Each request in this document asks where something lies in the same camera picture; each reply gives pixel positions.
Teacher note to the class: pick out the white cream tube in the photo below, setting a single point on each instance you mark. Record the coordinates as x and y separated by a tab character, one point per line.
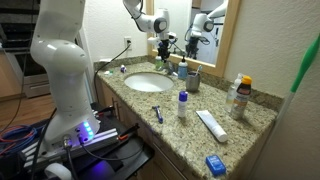
212	125

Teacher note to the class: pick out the white wall power outlet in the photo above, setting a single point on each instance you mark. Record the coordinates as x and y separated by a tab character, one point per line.
128	42

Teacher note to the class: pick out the blue soap pump bottle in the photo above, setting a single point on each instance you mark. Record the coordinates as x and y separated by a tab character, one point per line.
182	69

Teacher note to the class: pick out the grey drawer unit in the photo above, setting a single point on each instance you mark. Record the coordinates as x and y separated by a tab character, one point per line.
36	86

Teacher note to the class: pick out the wooden framed wall mirror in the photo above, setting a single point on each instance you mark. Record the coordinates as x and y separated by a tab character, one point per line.
230	36

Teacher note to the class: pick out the white oval sink basin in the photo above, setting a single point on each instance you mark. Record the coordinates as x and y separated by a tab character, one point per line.
148	82

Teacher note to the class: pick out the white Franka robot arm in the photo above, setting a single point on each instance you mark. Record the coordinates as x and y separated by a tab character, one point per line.
63	66

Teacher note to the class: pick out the white tape roll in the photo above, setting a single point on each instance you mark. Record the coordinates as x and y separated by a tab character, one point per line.
57	171

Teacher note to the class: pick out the small blue white container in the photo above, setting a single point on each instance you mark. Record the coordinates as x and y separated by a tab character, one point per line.
123	68

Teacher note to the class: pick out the clear plastic bottle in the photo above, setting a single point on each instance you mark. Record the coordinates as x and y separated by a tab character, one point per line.
232	92

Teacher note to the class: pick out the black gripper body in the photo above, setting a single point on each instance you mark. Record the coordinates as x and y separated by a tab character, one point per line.
163	46

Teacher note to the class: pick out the green soap pump bottle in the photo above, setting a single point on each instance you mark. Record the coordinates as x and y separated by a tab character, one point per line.
158	63

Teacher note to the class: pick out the blue dental floss box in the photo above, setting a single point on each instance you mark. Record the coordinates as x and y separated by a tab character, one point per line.
215	165

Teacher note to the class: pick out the grey metal cup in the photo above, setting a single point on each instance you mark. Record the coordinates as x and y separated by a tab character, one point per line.
193	82

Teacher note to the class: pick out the white blue toothbrush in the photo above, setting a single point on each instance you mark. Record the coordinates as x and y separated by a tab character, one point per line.
198	69

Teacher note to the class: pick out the wooden vanity cabinet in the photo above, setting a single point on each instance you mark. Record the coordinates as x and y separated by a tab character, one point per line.
133	120

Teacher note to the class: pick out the orange capped spray can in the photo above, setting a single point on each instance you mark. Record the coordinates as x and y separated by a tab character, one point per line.
241	98

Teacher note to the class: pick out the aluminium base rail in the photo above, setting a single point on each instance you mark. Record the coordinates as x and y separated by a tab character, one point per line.
96	140

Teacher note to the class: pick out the small green white item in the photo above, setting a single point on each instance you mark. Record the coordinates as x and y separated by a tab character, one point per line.
108	72

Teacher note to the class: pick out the red black clamp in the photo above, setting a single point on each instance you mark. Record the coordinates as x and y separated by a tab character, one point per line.
129	131
104	111

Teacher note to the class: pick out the blue razor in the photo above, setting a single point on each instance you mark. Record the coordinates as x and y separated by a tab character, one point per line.
158	113

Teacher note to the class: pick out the white bottle with blue cap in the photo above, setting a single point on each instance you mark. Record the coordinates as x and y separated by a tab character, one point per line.
182	104

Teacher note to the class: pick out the black robot cart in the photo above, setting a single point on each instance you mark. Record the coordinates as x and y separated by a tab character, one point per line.
120	156

